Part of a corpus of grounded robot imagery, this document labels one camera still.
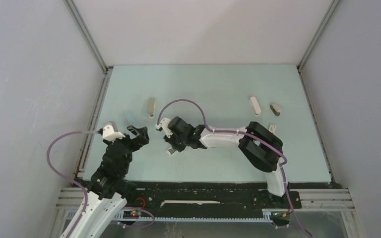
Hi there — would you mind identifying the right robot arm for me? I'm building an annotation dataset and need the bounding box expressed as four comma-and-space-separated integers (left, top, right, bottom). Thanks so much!
156, 117, 289, 207

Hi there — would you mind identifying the staple box tray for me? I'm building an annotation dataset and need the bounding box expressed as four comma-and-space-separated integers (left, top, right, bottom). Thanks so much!
166, 148, 175, 156

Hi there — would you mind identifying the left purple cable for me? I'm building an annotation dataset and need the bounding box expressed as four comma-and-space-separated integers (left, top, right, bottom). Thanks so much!
46, 130, 156, 238

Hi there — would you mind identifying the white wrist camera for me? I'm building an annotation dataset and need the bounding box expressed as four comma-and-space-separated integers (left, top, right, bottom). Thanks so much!
155, 118, 173, 138
102, 121, 126, 142

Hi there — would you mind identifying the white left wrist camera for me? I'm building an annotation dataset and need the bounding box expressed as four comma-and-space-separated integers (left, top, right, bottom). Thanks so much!
102, 121, 126, 142

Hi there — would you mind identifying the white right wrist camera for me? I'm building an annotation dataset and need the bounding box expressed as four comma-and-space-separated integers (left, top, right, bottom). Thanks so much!
155, 118, 173, 138

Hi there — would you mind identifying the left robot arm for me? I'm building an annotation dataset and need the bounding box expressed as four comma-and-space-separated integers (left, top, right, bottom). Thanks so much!
61, 122, 149, 238

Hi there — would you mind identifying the grey cable duct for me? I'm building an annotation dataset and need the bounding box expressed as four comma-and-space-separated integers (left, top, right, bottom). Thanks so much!
106, 210, 273, 223

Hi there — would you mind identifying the aluminium frame rail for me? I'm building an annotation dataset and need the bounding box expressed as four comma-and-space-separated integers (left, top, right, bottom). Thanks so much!
63, 0, 108, 73

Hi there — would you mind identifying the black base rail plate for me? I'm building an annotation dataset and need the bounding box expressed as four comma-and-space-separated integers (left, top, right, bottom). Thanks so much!
121, 179, 302, 219

